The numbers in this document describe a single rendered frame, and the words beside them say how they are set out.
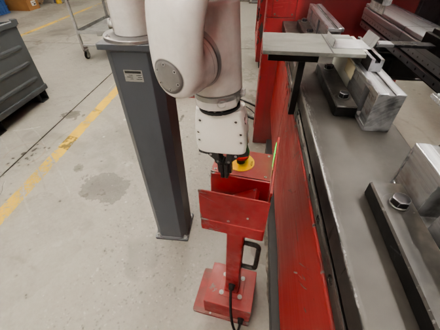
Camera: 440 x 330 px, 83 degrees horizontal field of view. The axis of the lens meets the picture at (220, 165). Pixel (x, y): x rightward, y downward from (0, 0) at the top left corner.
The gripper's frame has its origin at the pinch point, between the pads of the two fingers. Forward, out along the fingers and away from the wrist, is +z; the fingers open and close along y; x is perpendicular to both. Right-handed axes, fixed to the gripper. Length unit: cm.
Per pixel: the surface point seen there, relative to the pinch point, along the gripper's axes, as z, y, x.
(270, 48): -15.2, -5.9, -32.0
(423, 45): -12, -46, -43
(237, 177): 7.1, -1.5, -4.6
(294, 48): -14.7, -12.2, -34.2
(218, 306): 74, 7, 4
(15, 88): 40, 221, -118
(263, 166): 7.0, -7.4, -9.5
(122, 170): 76, 98, -68
